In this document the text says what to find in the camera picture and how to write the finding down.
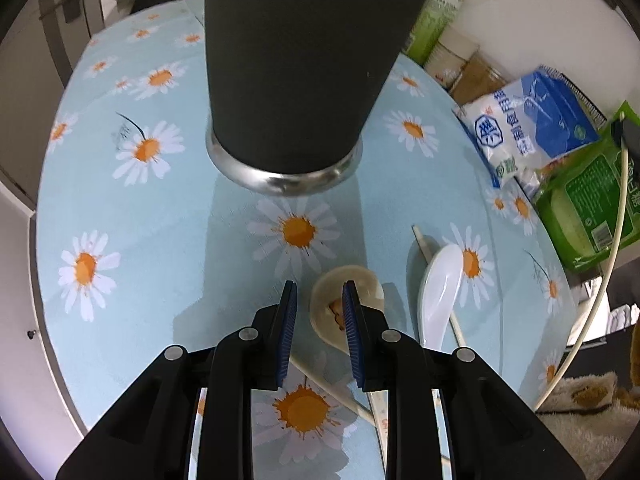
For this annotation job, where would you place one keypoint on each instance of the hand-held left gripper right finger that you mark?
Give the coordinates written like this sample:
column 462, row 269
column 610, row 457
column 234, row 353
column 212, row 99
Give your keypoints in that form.
column 352, row 335

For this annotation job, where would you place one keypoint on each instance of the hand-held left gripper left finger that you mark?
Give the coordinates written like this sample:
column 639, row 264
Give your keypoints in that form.
column 286, row 335

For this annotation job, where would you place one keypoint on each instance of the white spoon green print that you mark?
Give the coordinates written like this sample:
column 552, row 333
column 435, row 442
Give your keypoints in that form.
column 440, row 280

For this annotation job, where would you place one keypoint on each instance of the pile of wooden chopsticks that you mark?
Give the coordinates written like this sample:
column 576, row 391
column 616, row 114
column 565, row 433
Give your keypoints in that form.
column 420, row 241

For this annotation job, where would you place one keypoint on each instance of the black utensil holder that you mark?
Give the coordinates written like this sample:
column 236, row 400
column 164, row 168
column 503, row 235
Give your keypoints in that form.
column 300, row 60

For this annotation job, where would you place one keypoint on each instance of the blue daisy tablecloth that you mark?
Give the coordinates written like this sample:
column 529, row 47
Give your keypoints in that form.
column 175, row 240

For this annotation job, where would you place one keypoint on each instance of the clear bag white granules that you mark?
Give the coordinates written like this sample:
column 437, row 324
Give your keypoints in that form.
column 537, row 175

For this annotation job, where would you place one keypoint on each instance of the green sugar bag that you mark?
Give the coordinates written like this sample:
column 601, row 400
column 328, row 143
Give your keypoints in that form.
column 585, row 200

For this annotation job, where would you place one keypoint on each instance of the blue and white salt bag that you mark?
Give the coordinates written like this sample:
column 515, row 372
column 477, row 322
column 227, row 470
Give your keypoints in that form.
column 540, row 125

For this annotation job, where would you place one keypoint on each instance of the clear spice jar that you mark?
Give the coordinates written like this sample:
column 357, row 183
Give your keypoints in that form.
column 480, row 80

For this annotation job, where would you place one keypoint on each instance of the green label bottle yellow cap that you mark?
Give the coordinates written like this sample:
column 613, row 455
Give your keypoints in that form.
column 435, row 15

